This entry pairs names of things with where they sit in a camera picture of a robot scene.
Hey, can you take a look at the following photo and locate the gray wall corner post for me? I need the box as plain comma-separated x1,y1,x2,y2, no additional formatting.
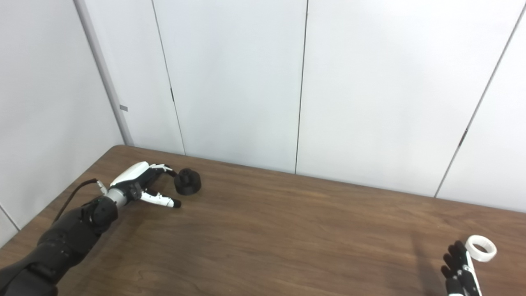
73,0,134,147

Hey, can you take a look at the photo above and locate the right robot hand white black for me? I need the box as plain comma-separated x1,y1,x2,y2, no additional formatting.
441,240,483,296

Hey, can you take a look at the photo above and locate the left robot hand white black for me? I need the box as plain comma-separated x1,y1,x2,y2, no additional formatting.
110,161,182,208

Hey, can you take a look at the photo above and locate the white plastic ring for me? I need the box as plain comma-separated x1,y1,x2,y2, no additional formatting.
465,235,497,262

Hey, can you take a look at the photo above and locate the round black plastic part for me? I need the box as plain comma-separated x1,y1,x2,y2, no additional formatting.
174,168,202,195

